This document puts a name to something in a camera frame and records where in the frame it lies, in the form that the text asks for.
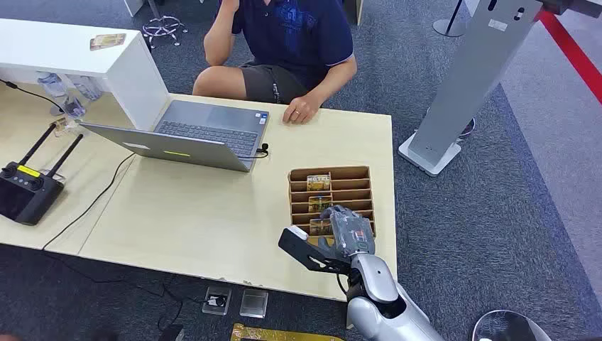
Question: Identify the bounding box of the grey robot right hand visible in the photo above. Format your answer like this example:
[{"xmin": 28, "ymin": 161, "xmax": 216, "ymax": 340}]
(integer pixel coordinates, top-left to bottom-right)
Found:
[{"xmin": 318, "ymin": 205, "xmax": 377, "ymax": 259}]

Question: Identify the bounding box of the gold hotel card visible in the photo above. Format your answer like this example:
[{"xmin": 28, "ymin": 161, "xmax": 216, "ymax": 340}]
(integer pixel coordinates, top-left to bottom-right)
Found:
[
  {"xmin": 306, "ymin": 174, "xmax": 332, "ymax": 192},
  {"xmin": 89, "ymin": 33, "xmax": 127, "ymax": 52},
  {"xmin": 307, "ymin": 195, "xmax": 334, "ymax": 214},
  {"xmin": 309, "ymin": 217, "xmax": 335, "ymax": 237}
]

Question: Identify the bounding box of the brown cardboard card holder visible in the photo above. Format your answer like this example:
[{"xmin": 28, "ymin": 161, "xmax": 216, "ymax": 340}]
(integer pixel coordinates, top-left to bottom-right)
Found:
[{"xmin": 288, "ymin": 166, "xmax": 377, "ymax": 239}]

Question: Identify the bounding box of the person's left hand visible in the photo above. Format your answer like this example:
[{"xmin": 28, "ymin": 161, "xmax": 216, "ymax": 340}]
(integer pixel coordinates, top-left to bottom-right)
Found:
[{"xmin": 282, "ymin": 94, "xmax": 322, "ymax": 126}]

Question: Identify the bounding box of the clear empty floor box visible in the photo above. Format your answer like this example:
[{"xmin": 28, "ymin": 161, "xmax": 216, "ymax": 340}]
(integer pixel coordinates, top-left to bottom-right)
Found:
[{"xmin": 239, "ymin": 288, "xmax": 270, "ymax": 320}]

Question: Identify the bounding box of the gold patterned board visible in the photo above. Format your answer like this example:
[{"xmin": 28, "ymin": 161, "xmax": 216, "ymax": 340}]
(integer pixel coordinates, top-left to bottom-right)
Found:
[{"xmin": 229, "ymin": 323, "xmax": 346, "ymax": 341}]

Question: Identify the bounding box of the clear floor box with plug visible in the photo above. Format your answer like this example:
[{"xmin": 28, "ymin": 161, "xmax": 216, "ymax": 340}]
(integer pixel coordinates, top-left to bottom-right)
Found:
[{"xmin": 202, "ymin": 286, "xmax": 233, "ymax": 317}]

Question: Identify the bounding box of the grey open laptop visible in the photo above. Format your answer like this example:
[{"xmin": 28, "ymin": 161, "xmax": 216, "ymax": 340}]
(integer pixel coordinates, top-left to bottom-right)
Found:
[{"xmin": 80, "ymin": 99, "xmax": 271, "ymax": 173}]

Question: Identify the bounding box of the grey kiosk stand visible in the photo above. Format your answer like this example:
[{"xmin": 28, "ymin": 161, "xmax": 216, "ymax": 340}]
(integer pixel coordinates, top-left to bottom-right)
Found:
[{"xmin": 398, "ymin": 0, "xmax": 544, "ymax": 178}]

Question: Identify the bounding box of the black power adapter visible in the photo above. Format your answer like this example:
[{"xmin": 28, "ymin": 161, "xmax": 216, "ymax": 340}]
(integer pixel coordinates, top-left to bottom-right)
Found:
[{"xmin": 158, "ymin": 323, "xmax": 190, "ymax": 341}]

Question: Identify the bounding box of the chrome stool base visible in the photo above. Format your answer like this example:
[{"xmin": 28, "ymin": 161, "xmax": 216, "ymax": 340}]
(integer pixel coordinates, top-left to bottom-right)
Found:
[{"xmin": 141, "ymin": 0, "xmax": 189, "ymax": 48}]

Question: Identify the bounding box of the red barrier belt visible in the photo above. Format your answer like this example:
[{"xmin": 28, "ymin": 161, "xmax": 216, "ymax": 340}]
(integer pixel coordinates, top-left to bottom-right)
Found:
[{"xmin": 537, "ymin": 9, "xmax": 602, "ymax": 105}]

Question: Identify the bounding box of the clear plastic bottle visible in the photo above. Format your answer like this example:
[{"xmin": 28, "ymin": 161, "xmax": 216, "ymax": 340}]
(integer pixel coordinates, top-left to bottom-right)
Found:
[
  {"xmin": 36, "ymin": 71, "xmax": 70, "ymax": 101},
  {"xmin": 69, "ymin": 75, "xmax": 104, "ymax": 102}
]

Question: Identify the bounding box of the small clear glass stand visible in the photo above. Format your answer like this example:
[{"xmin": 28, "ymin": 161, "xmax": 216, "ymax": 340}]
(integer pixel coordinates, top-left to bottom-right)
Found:
[{"xmin": 50, "ymin": 96, "xmax": 87, "ymax": 137}]

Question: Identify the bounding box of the black remote controller with antennas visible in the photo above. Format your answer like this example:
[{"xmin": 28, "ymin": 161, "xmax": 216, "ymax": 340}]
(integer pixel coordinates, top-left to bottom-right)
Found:
[{"xmin": 0, "ymin": 123, "xmax": 84, "ymax": 227}]

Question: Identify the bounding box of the white desk shelf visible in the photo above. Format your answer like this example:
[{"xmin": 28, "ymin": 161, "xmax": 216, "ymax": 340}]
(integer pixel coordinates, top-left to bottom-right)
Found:
[{"xmin": 0, "ymin": 18, "xmax": 170, "ymax": 131}]

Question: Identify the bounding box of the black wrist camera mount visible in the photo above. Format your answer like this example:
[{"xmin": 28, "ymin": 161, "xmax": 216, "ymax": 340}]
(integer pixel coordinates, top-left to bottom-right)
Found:
[{"xmin": 277, "ymin": 225, "xmax": 353, "ymax": 276}]

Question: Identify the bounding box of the stanchion post with base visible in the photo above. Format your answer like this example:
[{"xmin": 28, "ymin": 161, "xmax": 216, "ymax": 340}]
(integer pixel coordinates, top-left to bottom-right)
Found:
[{"xmin": 432, "ymin": 0, "xmax": 467, "ymax": 38}]

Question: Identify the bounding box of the black cable on floor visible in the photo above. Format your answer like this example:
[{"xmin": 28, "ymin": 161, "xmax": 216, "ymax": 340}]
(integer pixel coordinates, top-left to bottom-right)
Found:
[{"xmin": 42, "ymin": 250, "xmax": 199, "ymax": 331}]

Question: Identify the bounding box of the black cable on desk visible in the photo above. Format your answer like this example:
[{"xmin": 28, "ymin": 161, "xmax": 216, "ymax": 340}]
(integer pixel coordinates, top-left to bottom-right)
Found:
[{"xmin": 41, "ymin": 153, "xmax": 137, "ymax": 251}]

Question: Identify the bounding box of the thin black power cable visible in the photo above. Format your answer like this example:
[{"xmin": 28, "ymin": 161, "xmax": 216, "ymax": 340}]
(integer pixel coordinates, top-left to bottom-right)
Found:
[{"xmin": 0, "ymin": 79, "xmax": 65, "ymax": 114}]

